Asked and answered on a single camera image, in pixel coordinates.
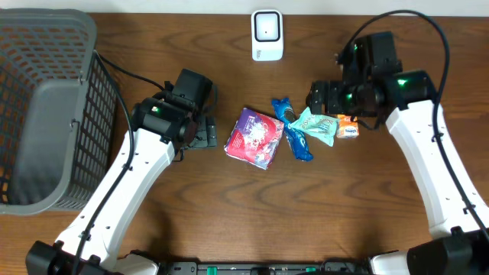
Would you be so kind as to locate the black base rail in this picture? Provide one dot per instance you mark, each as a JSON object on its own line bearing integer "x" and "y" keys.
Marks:
{"x": 328, "y": 267}

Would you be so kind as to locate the grey plastic mesh basket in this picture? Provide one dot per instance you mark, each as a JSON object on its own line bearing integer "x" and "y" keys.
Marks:
{"x": 58, "y": 106}

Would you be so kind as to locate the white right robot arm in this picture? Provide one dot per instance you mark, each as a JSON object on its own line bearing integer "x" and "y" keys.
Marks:
{"x": 374, "y": 85}

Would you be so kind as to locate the teal wet wipes pack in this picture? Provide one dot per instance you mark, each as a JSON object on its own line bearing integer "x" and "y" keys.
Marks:
{"x": 322, "y": 127}

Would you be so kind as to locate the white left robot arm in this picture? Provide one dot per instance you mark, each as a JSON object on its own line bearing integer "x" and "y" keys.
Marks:
{"x": 160, "y": 127}

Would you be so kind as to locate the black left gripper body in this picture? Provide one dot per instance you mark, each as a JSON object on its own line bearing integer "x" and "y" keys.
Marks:
{"x": 206, "y": 132}

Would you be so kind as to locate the blue Oreo cookie pack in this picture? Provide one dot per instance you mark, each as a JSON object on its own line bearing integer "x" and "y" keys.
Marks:
{"x": 295, "y": 138}

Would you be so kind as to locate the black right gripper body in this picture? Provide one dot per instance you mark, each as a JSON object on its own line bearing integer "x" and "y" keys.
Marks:
{"x": 347, "y": 98}

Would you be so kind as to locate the red purple snack bag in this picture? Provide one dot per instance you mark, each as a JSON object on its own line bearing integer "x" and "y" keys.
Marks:
{"x": 255, "y": 138}

